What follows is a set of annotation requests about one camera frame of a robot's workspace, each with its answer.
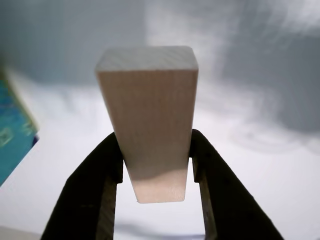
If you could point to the wooden Jenga block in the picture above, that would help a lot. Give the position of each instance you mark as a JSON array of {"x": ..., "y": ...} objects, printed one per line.
[{"x": 150, "y": 112}]

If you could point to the yellow and blue floral box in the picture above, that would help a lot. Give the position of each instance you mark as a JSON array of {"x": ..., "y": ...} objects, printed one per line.
[{"x": 12, "y": 140}]

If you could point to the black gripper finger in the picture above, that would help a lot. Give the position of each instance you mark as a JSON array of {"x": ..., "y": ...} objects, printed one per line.
[
  {"x": 230, "y": 205},
  {"x": 85, "y": 200}
]

